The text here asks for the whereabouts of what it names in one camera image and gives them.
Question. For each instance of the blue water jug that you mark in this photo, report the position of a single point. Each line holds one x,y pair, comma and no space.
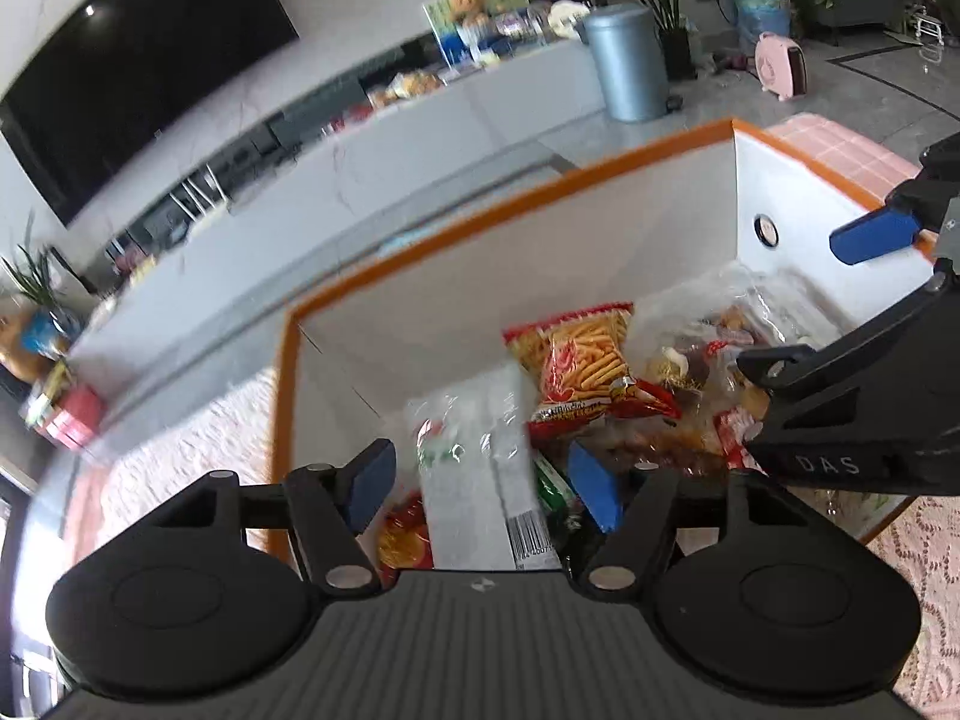
757,17

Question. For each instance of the white wifi router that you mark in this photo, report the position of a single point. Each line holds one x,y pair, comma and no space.
200,196

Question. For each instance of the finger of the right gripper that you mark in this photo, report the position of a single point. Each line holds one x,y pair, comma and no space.
877,233

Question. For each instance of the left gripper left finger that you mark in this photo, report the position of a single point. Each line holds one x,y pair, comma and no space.
329,509

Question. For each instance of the pink white lace rug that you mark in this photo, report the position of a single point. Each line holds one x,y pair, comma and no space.
235,602

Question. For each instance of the orange cardboard box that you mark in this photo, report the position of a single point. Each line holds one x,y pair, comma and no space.
628,229

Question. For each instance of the yellow snacks on cabinet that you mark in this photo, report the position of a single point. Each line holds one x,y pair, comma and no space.
405,86

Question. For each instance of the pink storage crate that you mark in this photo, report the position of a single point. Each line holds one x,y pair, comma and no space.
74,420

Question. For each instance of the white marble tv cabinet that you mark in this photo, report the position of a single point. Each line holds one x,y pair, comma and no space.
287,227

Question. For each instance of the small potted green plant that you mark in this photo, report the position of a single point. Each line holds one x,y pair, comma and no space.
53,326

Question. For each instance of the pink small heater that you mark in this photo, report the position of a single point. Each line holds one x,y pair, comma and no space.
780,66

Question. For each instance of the grey metal trash bin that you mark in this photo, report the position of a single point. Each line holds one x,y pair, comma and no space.
623,41

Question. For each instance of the white grey snack packet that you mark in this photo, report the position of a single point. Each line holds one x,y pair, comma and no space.
476,472

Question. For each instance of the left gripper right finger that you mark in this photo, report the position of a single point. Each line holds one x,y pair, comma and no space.
615,517

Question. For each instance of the teddy bear plush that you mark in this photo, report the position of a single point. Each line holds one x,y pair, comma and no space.
468,12

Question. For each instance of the red yellow chips bag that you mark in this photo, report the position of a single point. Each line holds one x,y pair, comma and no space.
582,373

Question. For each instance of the black wall television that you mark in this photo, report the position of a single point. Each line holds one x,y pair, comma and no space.
117,73

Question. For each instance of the clear bread snack bag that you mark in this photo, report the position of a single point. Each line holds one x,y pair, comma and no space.
687,340

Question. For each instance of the brown ceramic vase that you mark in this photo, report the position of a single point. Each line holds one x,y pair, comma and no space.
16,358

